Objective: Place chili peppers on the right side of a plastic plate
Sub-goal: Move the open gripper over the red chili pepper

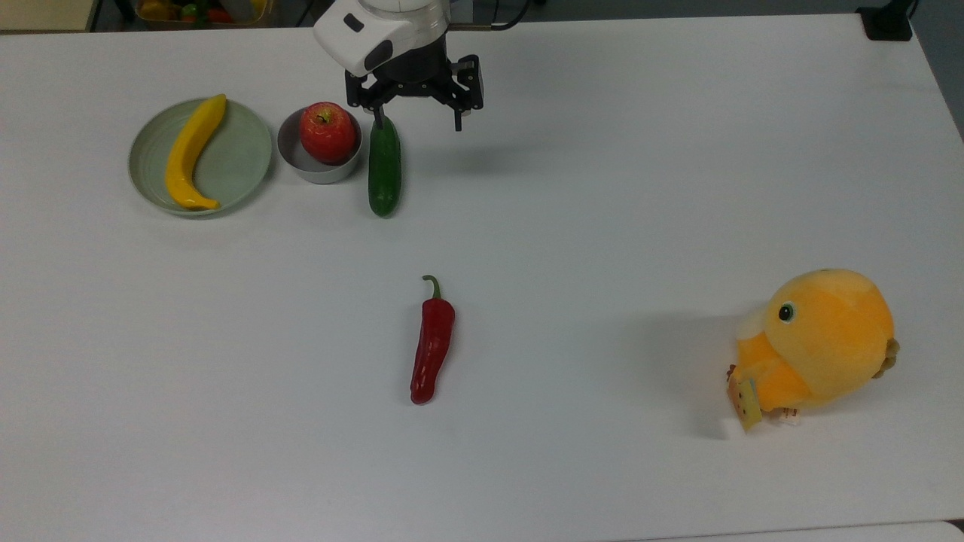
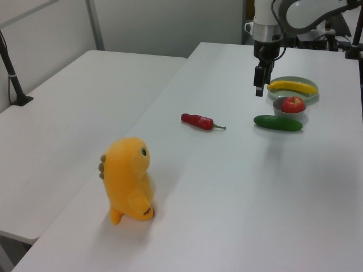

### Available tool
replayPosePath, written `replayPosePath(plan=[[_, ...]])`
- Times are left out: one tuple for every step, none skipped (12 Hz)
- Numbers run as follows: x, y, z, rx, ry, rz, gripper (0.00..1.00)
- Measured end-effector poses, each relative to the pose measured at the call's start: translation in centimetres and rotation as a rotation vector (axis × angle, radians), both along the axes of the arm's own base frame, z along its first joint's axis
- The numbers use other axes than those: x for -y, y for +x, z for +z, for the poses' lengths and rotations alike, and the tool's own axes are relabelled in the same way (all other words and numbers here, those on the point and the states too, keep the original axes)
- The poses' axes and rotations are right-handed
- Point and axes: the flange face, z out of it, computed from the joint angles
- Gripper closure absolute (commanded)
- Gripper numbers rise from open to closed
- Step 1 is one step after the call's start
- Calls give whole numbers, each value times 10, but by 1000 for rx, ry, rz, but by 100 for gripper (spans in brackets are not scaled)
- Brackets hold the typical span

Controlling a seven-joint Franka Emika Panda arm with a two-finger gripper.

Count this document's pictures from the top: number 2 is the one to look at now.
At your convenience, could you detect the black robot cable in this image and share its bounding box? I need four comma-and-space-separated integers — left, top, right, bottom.
270, 0, 288, 61

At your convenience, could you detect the grey bowl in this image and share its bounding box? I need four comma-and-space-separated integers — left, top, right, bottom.
272, 96, 309, 124

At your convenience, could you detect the brown wooden door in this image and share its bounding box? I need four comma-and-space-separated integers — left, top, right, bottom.
246, 0, 256, 23

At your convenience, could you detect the red chili pepper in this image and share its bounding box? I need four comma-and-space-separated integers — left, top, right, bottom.
180, 113, 227, 131

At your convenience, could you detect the black clamp stand pole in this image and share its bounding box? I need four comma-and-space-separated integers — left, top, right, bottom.
344, 16, 363, 60

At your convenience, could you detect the orange plush dinosaur toy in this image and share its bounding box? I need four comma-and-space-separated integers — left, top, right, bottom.
98, 137, 158, 227

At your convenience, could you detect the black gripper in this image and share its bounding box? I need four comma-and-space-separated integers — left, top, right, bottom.
253, 40, 281, 97

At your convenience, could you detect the yellow banana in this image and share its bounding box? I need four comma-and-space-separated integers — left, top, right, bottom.
267, 80, 318, 95

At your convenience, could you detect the black equipment behind table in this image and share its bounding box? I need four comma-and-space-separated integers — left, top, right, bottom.
288, 19, 351, 52

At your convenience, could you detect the black camera stand with base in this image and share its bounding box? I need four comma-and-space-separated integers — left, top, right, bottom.
0, 29, 34, 107

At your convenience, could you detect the green cucumber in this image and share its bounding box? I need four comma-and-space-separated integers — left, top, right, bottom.
253, 114, 304, 133

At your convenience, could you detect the grey partition frame post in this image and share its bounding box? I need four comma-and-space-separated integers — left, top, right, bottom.
85, 0, 105, 52

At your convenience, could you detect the light green plastic plate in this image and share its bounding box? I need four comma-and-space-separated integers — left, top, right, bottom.
267, 76, 319, 106

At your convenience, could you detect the red apple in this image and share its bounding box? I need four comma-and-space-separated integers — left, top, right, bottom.
281, 96, 307, 114

